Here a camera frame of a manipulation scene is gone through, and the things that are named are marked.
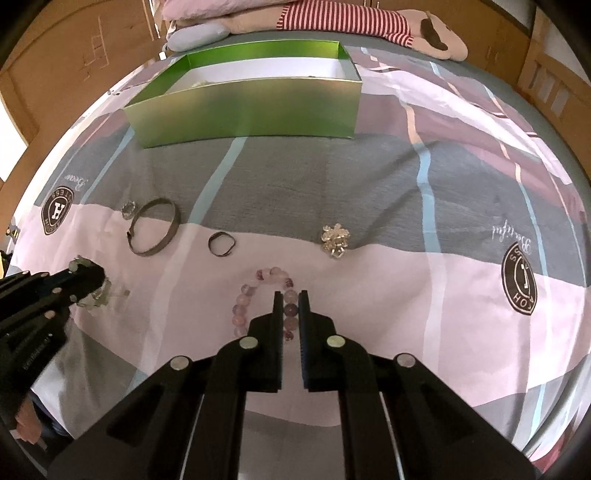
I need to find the green cardboard box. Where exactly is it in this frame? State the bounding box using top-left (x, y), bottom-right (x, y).
top-left (124, 39), bottom-right (363, 148)

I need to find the light blue pillow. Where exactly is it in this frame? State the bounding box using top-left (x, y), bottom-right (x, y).
top-left (166, 22), bottom-right (230, 52)

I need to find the wooden headboard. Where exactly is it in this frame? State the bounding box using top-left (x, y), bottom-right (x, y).
top-left (517, 41), bottom-right (591, 158)

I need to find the pink pillow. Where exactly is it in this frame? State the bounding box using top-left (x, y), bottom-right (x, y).
top-left (161, 0), bottom-right (290, 21)

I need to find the wooden wardrobe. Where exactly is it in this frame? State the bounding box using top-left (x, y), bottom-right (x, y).
top-left (0, 0), bottom-right (167, 186)

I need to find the silver crystal brooch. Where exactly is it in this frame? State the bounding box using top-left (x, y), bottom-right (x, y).
top-left (321, 223), bottom-right (351, 259)

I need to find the small dark ring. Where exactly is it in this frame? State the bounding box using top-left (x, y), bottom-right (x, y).
top-left (207, 231), bottom-right (238, 258)

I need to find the patchwork pink grey bedsheet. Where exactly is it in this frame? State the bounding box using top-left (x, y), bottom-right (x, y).
top-left (11, 36), bottom-right (590, 460)

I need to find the person's hand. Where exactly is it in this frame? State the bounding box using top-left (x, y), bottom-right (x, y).
top-left (15, 397), bottom-right (42, 444)

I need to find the dark metal bangle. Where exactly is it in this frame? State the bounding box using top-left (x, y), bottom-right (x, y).
top-left (126, 198), bottom-right (181, 258)

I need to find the pink bead bracelet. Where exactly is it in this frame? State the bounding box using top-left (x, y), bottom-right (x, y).
top-left (231, 266), bottom-right (300, 342)

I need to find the striped plush toy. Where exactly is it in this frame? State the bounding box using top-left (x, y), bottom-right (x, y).
top-left (221, 0), bottom-right (470, 62)

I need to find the clear crystal jewelry piece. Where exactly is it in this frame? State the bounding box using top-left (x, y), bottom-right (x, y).
top-left (68, 256), bottom-right (130, 310)

